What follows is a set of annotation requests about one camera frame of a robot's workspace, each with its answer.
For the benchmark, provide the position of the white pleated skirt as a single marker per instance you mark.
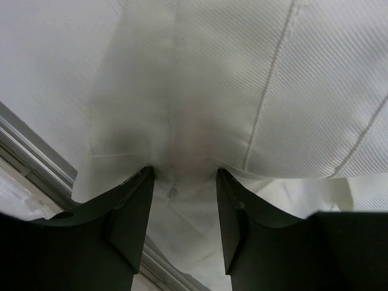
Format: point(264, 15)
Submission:
point(289, 96)

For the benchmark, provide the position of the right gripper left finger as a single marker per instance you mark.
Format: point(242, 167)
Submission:
point(95, 246)

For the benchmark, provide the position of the aluminium front table rail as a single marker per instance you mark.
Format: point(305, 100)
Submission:
point(33, 158)

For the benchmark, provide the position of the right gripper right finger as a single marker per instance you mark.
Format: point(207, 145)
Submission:
point(265, 248)

